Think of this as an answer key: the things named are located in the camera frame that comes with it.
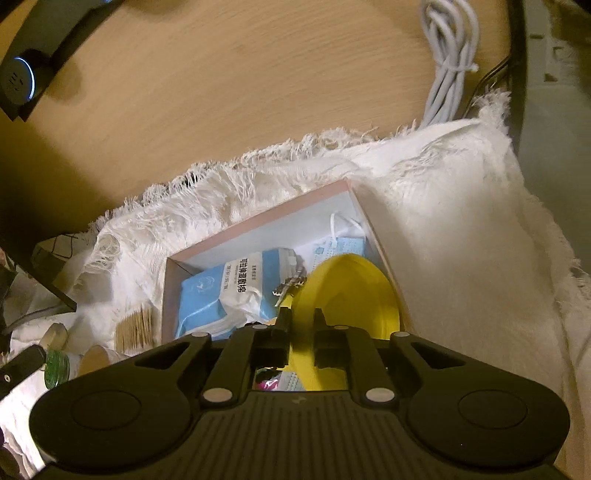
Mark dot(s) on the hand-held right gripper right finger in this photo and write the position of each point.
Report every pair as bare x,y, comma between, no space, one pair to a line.
319,333

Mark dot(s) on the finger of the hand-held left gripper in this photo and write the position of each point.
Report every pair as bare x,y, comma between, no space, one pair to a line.
18,369

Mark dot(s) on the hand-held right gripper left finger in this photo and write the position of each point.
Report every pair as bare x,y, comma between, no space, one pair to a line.
282,333

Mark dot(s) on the blue wet wipes pack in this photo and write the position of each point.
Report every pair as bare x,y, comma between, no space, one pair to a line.
221,295

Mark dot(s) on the blue face mask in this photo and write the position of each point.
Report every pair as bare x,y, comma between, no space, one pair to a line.
339,245

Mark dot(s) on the pink cardboard box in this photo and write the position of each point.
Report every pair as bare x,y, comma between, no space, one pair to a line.
277,230

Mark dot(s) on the green round container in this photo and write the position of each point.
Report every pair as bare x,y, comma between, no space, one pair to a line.
57,368

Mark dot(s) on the clear jar with beige lid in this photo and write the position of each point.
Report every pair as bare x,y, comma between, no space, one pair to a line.
99,360

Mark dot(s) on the box of cotton swabs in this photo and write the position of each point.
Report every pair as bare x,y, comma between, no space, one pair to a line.
136,328

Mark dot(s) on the white fringed cloth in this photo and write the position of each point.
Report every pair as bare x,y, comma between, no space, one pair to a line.
461,230

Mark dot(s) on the grey computer case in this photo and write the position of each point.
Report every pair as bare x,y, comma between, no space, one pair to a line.
554,46

